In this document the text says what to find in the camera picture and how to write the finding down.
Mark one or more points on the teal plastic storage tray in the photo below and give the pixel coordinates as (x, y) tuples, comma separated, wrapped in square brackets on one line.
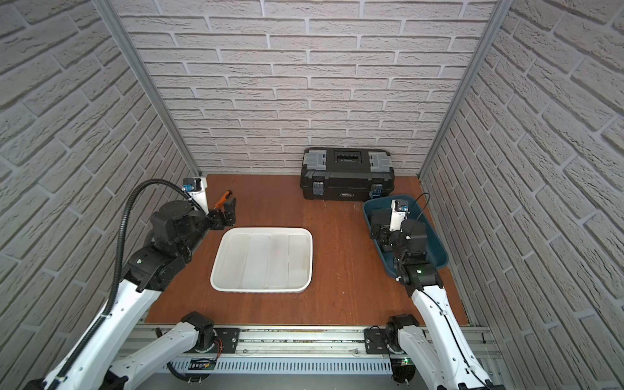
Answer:
[(436, 252)]

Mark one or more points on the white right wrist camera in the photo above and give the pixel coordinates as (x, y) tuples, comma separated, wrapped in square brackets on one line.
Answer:
[(399, 212)]

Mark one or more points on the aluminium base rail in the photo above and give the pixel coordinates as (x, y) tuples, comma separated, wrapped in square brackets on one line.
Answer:
[(305, 350)]

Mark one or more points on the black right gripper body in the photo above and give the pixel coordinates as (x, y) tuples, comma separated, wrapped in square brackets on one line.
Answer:
[(386, 238)]

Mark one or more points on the white plastic storage box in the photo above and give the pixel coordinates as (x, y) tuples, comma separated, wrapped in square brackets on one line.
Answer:
[(263, 260)]

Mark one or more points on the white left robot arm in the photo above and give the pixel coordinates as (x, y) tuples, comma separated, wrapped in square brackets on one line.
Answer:
[(179, 227)]

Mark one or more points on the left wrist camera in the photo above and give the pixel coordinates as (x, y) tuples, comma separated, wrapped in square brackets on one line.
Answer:
[(196, 188)]

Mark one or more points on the black plastic toolbox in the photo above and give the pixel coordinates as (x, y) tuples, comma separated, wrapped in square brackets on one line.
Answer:
[(343, 174)]

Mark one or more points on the orange handled screwdriver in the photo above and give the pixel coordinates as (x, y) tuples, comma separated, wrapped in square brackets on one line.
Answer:
[(223, 199)]

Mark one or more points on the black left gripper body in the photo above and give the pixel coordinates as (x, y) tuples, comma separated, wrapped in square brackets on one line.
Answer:
[(227, 212)]

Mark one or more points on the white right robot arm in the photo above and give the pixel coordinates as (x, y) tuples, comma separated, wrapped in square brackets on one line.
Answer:
[(445, 359)]

